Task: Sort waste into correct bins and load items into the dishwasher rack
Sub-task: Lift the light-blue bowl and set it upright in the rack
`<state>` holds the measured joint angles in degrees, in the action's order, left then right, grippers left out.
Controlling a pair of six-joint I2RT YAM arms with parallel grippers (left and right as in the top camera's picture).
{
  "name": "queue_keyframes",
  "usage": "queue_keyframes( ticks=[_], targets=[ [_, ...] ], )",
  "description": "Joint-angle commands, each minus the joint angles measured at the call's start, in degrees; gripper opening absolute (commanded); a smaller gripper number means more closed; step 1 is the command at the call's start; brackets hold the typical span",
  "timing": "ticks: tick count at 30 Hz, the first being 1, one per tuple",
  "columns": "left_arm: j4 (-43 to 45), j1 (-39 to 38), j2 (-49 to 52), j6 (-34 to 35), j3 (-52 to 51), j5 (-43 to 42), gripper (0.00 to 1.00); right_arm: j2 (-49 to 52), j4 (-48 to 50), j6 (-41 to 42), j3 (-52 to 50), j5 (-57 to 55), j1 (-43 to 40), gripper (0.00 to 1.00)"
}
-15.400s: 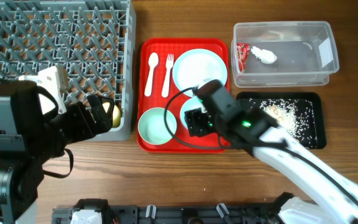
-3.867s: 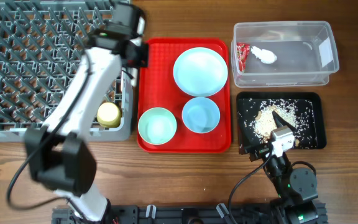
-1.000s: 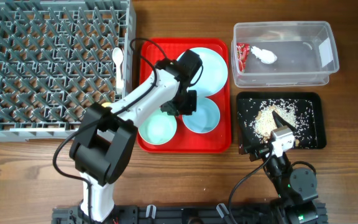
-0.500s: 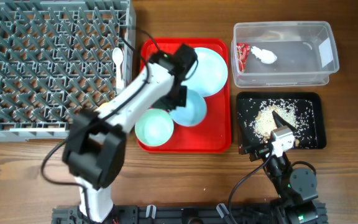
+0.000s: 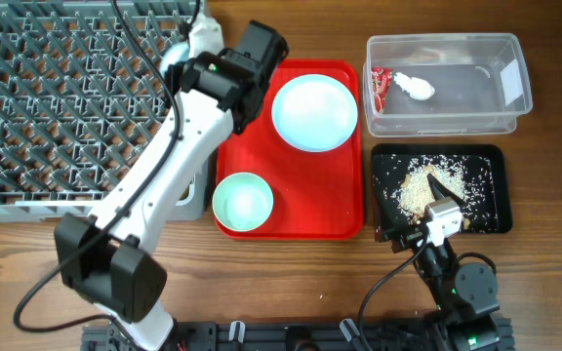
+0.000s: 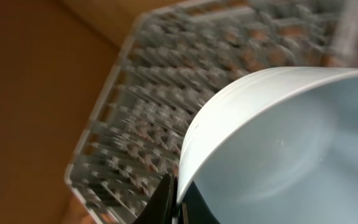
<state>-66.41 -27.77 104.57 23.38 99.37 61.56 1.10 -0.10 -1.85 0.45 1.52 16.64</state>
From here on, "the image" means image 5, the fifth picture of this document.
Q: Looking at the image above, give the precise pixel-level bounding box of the food scraps and rice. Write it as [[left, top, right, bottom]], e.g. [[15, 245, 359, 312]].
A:
[[378, 154, 498, 233]]

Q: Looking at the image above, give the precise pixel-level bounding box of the white tissue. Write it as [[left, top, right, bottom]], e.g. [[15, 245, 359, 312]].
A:
[[393, 72, 435, 100]]

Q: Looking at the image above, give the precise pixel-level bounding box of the red snack wrapper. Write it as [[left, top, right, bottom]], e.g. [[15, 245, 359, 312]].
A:
[[371, 67, 392, 113]]

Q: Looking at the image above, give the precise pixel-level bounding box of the yellow plastic cup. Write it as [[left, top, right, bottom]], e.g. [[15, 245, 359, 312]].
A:
[[178, 177, 196, 203]]

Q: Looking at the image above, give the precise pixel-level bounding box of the light blue bowl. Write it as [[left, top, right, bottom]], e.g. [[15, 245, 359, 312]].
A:
[[159, 42, 190, 76]]

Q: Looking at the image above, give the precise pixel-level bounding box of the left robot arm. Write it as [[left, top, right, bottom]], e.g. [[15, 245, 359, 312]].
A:
[[55, 18, 289, 350]]

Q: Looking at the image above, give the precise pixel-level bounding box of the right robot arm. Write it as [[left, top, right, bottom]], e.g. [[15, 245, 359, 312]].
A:
[[377, 173, 502, 350]]

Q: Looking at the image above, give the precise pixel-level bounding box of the black plastic tray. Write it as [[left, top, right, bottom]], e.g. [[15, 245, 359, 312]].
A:
[[371, 143, 513, 242]]

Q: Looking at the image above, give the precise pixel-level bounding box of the red plastic tray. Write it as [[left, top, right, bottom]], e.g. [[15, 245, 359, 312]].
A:
[[216, 59, 364, 241]]

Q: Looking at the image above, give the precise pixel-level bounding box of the clear plastic bin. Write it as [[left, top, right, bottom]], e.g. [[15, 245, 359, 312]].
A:
[[363, 33, 533, 137]]

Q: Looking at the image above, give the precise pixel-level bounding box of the large light blue plate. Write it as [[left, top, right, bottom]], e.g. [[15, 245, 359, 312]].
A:
[[271, 74, 358, 153]]

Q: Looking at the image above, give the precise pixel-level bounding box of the green plastic bowl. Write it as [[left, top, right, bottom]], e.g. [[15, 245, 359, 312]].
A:
[[212, 173, 274, 232]]

